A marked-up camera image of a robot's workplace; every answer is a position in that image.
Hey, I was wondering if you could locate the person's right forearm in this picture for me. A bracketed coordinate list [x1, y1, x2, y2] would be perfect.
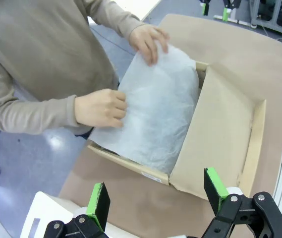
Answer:
[0, 94, 82, 136]

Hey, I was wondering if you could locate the white plastic storage bin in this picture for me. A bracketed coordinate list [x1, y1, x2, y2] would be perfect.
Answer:
[19, 190, 121, 238]

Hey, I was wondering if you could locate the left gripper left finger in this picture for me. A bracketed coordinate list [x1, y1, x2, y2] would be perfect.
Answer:
[43, 182, 112, 238]

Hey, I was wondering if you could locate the white tissue wrapping paper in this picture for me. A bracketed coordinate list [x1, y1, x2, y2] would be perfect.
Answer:
[91, 43, 201, 176]

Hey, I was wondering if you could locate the person in beige sweater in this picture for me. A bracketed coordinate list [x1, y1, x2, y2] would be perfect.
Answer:
[0, 0, 146, 136]

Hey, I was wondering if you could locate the person's right hand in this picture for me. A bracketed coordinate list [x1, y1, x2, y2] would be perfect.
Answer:
[74, 88, 128, 129]

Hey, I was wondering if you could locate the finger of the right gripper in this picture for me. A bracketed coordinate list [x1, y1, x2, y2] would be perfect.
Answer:
[214, 0, 240, 22]
[200, 0, 210, 16]

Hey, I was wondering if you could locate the white table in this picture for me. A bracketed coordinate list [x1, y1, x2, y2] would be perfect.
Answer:
[140, 0, 163, 22]

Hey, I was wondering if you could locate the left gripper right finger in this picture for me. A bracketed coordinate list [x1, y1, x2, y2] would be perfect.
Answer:
[201, 167, 282, 238]

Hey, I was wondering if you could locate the person's left hand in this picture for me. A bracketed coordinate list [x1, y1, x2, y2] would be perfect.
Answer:
[128, 23, 170, 67]

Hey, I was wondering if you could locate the brown cardboard shoe box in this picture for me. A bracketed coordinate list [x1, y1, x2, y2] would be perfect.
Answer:
[87, 60, 267, 200]

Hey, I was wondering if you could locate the person's left forearm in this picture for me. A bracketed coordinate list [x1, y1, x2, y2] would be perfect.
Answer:
[81, 0, 148, 38]

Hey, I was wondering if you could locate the grey metal equipment frame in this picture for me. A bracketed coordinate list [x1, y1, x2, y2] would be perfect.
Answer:
[249, 0, 282, 38]

